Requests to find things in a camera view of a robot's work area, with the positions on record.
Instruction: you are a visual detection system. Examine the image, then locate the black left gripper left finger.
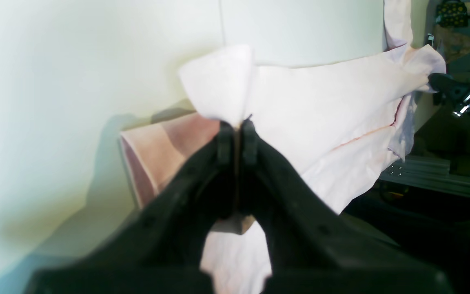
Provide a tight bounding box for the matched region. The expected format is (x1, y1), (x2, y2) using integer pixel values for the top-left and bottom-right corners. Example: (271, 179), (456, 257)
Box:
(25, 122), (235, 294)

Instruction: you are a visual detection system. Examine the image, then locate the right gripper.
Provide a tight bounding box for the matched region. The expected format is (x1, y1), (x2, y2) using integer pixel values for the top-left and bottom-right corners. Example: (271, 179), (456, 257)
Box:
(428, 73), (470, 118)

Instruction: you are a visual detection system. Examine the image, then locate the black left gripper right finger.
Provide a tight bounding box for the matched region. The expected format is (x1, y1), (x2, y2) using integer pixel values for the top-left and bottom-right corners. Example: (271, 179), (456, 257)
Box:
(239, 119), (454, 294)

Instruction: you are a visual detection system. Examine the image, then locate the pink T-shirt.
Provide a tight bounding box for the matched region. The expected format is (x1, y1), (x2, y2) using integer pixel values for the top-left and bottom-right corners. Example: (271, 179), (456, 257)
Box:
(118, 0), (448, 294)

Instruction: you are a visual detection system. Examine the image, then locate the aluminium frame post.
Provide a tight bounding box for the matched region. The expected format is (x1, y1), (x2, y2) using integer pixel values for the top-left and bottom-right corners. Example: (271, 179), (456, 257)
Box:
(379, 156), (470, 198)

